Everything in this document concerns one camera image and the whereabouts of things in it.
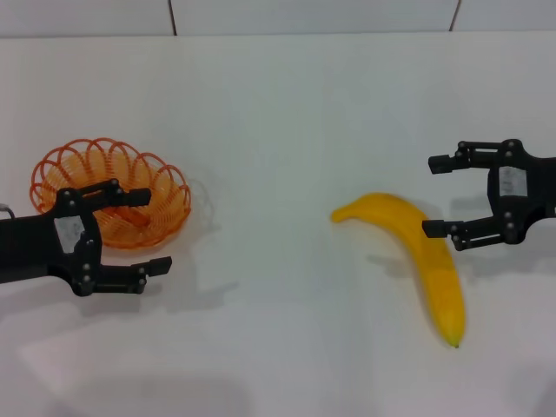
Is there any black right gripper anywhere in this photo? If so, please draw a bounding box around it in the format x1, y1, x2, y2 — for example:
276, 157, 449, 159
421, 138, 556, 252

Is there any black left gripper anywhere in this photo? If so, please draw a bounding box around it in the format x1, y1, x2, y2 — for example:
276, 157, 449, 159
0, 178, 173, 298

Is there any orange wire basket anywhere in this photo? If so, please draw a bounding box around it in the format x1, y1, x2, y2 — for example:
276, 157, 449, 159
29, 137, 193, 250

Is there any yellow banana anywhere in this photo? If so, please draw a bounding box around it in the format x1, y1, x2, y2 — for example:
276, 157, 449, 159
330, 192, 467, 349

